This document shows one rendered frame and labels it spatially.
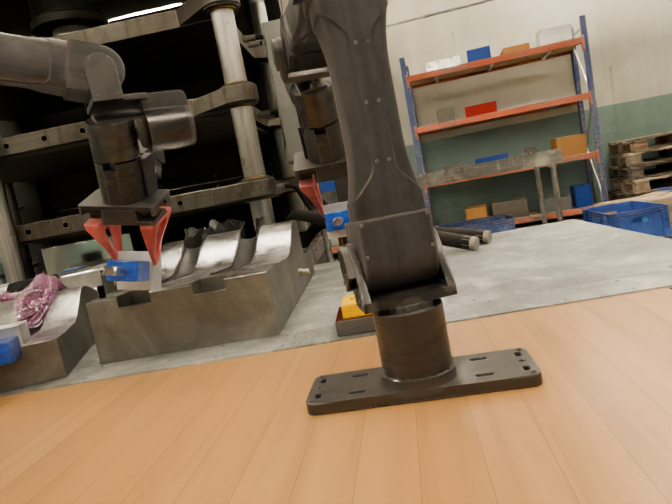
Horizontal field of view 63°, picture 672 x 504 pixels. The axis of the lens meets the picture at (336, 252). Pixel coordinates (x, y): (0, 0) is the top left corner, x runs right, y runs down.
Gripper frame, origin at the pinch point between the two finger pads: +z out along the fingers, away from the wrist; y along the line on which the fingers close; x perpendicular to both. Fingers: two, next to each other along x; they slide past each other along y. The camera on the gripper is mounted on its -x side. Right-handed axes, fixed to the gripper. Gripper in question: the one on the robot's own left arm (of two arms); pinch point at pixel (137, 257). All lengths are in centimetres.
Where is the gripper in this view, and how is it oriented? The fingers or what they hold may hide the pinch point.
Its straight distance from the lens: 82.5
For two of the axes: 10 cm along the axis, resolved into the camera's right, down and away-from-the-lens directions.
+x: -0.6, 4.6, -8.9
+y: -10.0, -0.2, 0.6
